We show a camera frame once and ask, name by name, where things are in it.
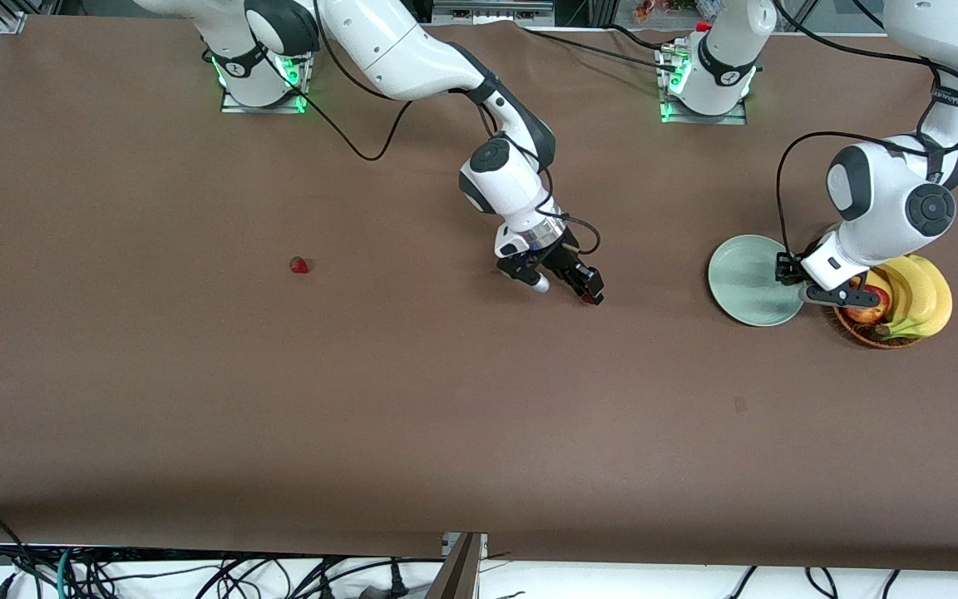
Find aluminium frame rail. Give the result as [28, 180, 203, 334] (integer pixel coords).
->
[432, 0, 556, 26]

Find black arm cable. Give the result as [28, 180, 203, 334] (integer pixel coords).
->
[774, 0, 958, 260]
[250, 0, 602, 255]

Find pale green round plate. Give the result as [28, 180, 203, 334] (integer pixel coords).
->
[708, 235, 807, 327]

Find aluminium frame post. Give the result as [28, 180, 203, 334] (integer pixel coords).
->
[425, 531, 490, 599]

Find table cover sheet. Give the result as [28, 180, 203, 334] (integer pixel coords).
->
[0, 12, 958, 575]

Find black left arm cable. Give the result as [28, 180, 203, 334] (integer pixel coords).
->
[774, 0, 958, 260]

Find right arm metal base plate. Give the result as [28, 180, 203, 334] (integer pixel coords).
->
[220, 33, 318, 115]

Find black power cable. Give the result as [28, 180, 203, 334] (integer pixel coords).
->
[608, 23, 667, 51]
[521, 27, 679, 72]

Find brown wicker basket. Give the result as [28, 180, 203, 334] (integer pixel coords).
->
[816, 223, 927, 349]

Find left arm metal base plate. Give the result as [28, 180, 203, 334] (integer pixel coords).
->
[656, 42, 750, 126]

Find red apple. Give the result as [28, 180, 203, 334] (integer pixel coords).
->
[841, 287, 889, 324]

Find tangled black floor cables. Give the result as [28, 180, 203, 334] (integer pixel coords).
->
[72, 551, 447, 599]

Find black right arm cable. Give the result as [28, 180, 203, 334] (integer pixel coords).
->
[250, 0, 602, 255]

